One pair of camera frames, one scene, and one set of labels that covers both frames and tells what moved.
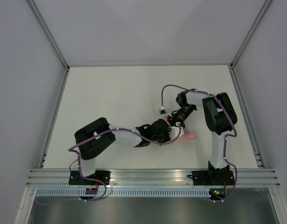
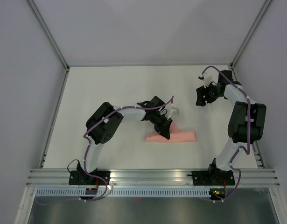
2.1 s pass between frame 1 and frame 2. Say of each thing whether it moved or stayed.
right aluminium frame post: stayed
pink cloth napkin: moved
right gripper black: moved
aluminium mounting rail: stayed
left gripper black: moved
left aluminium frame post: stayed
